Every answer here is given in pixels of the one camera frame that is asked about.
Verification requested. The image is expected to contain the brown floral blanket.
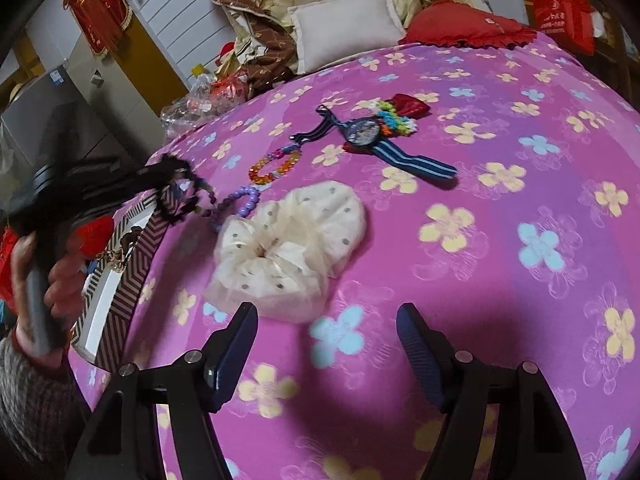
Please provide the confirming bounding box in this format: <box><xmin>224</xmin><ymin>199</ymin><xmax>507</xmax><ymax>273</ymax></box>
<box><xmin>175</xmin><ymin>0</ymin><xmax>301</xmax><ymax>98</ymax></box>

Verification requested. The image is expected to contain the red tasselled hanging ornament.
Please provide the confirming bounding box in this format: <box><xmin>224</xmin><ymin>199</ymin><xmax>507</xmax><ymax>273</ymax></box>
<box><xmin>62</xmin><ymin>0</ymin><xmax>136</xmax><ymax>57</ymax></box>

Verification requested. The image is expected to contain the gold chain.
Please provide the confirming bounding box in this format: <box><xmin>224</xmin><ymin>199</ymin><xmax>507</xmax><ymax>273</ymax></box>
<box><xmin>95</xmin><ymin>247</ymin><xmax>129</xmax><ymax>274</ymax></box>

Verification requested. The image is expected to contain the chevron striped gift box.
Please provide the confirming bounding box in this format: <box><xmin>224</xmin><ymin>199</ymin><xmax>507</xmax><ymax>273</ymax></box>
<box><xmin>70</xmin><ymin>187</ymin><xmax>187</xmax><ymax>372</ymax></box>

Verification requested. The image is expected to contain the red shopping bag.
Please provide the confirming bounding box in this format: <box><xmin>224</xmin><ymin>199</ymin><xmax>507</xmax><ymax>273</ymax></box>
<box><xmin>527</xmin><ymin>0</ymin><xmax>598</xmax><ymax>57</ymax></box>

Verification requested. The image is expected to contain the person's left hand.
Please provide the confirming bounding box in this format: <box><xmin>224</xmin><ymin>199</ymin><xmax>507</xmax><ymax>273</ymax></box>
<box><xmin>10</xmin><ymin>232</ymin><xmax>90</xmax><ymax>361</ymax></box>

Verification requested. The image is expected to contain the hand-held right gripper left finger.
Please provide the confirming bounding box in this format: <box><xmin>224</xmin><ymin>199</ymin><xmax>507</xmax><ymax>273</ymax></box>
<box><xmin>70</xmin><ymin>302</ymin><xmax>259</xmax><ymax>480</ymax></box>

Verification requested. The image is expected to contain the cream dotted scrunchie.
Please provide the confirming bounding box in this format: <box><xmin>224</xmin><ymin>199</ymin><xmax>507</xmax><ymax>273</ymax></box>
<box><xmin>205</xmin><ymin>180</ymin><xmax>368</xmax><ymax>325</ymax></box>

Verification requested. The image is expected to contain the red frilled cushion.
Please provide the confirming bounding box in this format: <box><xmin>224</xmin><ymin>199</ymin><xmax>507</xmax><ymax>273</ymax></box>
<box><xmin>400</xmin><ymin>0</ymin><xmax>538</xmax><ymax>52</ymax></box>

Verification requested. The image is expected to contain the multicolour bead bracelet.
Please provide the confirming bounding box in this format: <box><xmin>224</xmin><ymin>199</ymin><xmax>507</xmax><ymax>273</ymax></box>
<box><xmin>248</xmin><ymin>143</ymin><xmax>303</xmax><ymax>187</ymax></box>

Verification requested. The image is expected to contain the white slatted panel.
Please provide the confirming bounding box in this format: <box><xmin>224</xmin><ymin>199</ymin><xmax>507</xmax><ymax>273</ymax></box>
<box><xmin>107</xmin><ymin>0</ymin><xmax>236</xmax><ymax>83</ymax></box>

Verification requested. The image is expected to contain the red organza pouch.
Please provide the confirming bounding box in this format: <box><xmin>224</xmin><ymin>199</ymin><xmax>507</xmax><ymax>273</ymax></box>
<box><xmin>390</xmin><ymin>92</ymin><xmax>432</xmax><ymax>120</ymax></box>

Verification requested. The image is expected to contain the person's left forearm grey sleeve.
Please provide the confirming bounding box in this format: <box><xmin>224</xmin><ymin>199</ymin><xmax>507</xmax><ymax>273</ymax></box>
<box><xmin>0</xmin><ymin>332</ymin><xmax>98</xmax><ymax>468</ymax></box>

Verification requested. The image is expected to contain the pink floral blanket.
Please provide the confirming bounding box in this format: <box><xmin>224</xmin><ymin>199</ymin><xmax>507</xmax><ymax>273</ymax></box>
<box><xmin>67</xmin><ymin>42</ymin><xmax>640</xmax><ymax>480</ymax></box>

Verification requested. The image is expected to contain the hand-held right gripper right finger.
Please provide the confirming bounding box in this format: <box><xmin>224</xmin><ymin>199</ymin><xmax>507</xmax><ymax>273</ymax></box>
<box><xmin>396</xmin><ymin>302</ymin><xmax>588</xmax><ymax>480</ymax></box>

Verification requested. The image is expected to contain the small green toy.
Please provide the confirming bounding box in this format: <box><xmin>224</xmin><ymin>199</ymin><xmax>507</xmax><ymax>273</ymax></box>
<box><xmin>372</xmin><ymin>100</ymin><xmax>417</xmax><ymax>137</ymax></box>

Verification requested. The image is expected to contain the clear plastic bag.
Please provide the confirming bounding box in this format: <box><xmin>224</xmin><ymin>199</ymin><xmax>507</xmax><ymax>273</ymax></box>
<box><xmin>160</xmin><ymin>62</ymin><xmax>223</xmax><ymax>136</ymax></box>

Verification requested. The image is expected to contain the striped strap wristwatch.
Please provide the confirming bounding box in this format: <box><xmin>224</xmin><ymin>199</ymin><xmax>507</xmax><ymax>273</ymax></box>
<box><xmin>291</xmin><ymin>105</ymin><xmax>458</xmax><ymax>182</ymax></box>

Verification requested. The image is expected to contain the red fuzzy hair accessory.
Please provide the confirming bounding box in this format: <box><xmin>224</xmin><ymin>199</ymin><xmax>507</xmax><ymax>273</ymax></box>
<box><xmin>75</xmin><ymin>215</ymin><xmax>117</xmax><ymax>257</ymax></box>

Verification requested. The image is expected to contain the white refrigerator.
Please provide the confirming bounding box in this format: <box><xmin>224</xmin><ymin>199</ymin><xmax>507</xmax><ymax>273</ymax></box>
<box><xmin>0</xmin><ymin>35</ymin><xmax>166</xmax><ymax>163</ymax></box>

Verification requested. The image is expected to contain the purple bead bracelet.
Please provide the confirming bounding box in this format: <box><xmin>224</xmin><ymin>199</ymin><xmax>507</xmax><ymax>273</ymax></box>
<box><xmin>209</xmin><ymin>185</ymin><xmax>262</xmax><ymax>233</ymax></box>

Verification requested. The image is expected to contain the white pillow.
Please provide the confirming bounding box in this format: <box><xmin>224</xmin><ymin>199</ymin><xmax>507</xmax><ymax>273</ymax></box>
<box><xmin>289</xmin><ymin>0</ymin><xmax>407</xmax><ymax>75</ymax></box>

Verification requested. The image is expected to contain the black beaded hair tie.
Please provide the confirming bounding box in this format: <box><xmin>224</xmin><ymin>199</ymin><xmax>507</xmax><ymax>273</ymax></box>
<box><xmin>160</xmin><ymin>157</ymin><xmax>221</xmax><ymax>221</ymax></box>

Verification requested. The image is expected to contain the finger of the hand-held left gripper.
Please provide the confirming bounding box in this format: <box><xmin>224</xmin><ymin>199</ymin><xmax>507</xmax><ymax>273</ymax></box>
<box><xmin>112</xmin><ymin>156</ymin><xmax>193</xmax><ymax>201</ymax></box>

